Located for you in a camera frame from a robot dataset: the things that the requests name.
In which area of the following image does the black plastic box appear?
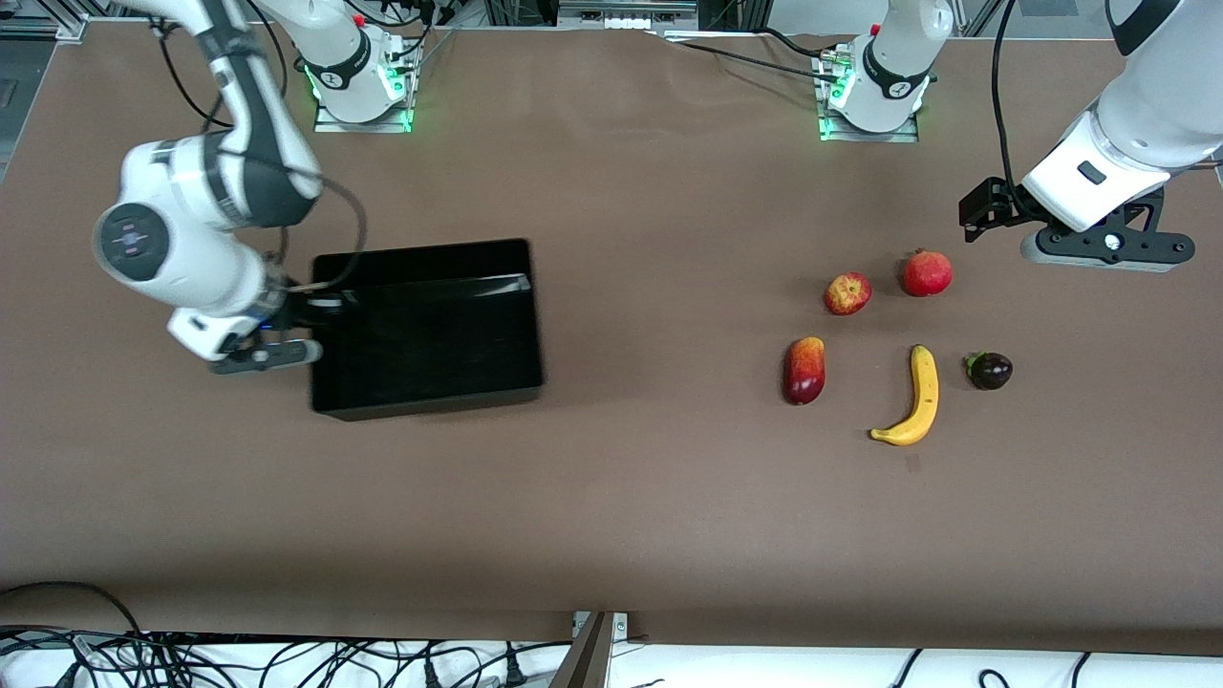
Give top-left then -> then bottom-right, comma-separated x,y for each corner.
309,239 -> 546,422

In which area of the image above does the red yellow apple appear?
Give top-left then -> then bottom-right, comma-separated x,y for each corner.
824,272 -> 872,316

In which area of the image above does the yellow banana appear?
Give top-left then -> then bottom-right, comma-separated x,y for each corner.
869,344 -> 940,447

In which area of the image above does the red pomegranate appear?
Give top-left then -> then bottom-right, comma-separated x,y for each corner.
901,248 -> 955,298

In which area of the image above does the dark purple eggplant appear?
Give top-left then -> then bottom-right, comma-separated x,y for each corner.
963,352 -> 1014,391

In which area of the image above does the red yellow mango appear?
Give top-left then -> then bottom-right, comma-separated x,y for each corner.
783,336 -> 826,406

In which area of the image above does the white socket strip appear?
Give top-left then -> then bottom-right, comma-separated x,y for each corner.
559,0 -> 698,30

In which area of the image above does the dark grey beam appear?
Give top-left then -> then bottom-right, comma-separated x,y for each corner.
549,612 -> 617,688

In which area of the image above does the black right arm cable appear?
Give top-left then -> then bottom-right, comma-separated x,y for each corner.
153,0 -> 369,292

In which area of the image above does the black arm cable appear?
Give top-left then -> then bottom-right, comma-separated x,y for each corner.
153,0 -> 369,292
992,0 -> 1028,192

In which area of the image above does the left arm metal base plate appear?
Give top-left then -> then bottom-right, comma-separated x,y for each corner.
819,103 -> 920,143

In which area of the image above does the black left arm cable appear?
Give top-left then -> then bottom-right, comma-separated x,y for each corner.
992,0 -> 1028,192

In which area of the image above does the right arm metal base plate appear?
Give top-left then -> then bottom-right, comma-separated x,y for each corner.
314,94 -> 415,134

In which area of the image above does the black table cable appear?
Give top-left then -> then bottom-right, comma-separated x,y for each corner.
669,27 -> 842,79

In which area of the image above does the black looped cable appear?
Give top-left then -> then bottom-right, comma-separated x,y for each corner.
0,581 -> 144,636

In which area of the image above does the black cable bundle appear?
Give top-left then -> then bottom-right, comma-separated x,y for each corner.
0,626 -> 574,688

